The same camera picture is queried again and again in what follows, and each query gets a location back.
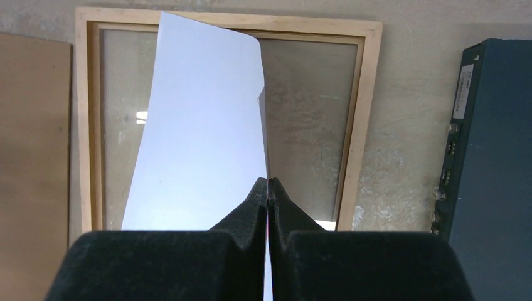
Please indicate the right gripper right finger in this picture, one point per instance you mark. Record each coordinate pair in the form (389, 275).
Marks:
(311, 263)

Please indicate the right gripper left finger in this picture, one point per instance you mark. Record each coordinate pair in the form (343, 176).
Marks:
(225, 262)

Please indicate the black mat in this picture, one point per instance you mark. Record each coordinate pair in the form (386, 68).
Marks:
(483, 207)

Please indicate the plant photo print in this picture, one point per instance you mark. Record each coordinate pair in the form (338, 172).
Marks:
(202, 146)

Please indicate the brown backing board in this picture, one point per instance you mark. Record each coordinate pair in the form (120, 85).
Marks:
(35, 138)

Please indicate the wooden picture frame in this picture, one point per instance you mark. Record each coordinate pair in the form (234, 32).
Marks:
(89, 23)

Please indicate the clear acrylic sheet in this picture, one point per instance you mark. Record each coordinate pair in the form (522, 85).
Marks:
(308, 93)

